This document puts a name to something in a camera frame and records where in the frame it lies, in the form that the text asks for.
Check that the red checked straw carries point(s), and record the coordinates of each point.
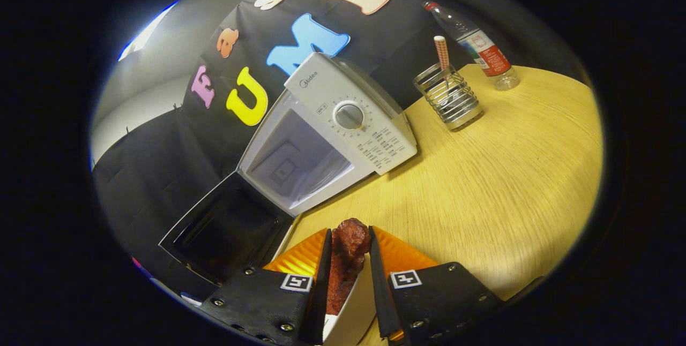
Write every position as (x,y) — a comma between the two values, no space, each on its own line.
(441,51)

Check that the red meat piece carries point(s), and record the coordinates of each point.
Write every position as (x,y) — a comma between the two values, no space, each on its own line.
(345,260)

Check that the clear plastic water bottle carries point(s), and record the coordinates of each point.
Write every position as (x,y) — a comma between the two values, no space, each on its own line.
(487,57)

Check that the small white rectangular plate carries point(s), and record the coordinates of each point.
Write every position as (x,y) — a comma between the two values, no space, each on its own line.
(348,324)

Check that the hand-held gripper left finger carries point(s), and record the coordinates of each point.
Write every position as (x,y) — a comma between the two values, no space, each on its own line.
(320,303)

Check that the white toaster oven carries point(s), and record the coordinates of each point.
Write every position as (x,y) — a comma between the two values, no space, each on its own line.
(375,132)

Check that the ceiling light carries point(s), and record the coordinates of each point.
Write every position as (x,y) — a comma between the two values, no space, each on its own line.
(147,32)

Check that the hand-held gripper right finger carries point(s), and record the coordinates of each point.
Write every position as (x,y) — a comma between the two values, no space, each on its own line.
(381,292)

